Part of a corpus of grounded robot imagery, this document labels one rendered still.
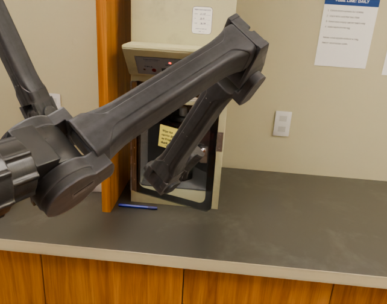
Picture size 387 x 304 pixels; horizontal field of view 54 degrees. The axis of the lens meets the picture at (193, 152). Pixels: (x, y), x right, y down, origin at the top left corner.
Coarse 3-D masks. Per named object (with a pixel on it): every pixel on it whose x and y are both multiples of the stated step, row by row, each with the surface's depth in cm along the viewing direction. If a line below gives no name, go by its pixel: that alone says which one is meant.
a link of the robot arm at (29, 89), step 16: (0, 0) 89; (0, 16) 88; (0, 32) 88; (16, 32) 91; (0, 48) 90; (16, 48) 91; (16, 64) 91; (32, 64) 94; (16, 80) 92; (32, 80) 94; (16, 96) 95; (32, 96) 93; (48, 96) 96; (32, 112) 95
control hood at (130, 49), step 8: (128, 48) 110; (136, 48) 110; (144, 48) 109; (152, 48) 109; (160, 48) 109; (168, 48) 109; (176, 48) 109; (184, 48) 109; (192, 48) 110; (128, 56) 113; (144, 56) 112; (152, 56) 112; (160, 56) 111; (168, 56) 111; (176, 56) 111; (184, 56) 110; (128, 64) 116; (136, 72) 120
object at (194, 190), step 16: (176, 112) 120; (144, 144) 129; (208, 144) 119; (144, 160) 131; (208, 160) 120; (192, 176) 125; (208, 176) 122; (144, 192) 135; (176, 192) 129; (192, 192) 127; (208, 192) 124; (208, 208) 126
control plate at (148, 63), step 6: (138, 60) 114; (144, 60) 114; (150, 60) 114; (156, 60) 113; (162, 60) 113; (168, 60) 113; (174, 60) 112; (138, 66) 117; (144, 66) 117; (150, 66) 116; (156, 66) 116; (162, 66) 116; (168, 66) 115; (138, 72) 120; (144, 72) 119; (150, 72) 119; (156, 72) 119
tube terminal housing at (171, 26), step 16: (144, 0) 115; (160, 0) 115; (176, 0) 115; (192, 0) 114; (208, 0) 114; (224, 0) 114; (144, 16) 117; (160, 16) 117; (176, 16) 116; (224, 16) 115; (144, 32) 119; (160, 32) 118; (176, 32) 118; (144, 80) 124; (224, 112) 126; (224, 128) 128
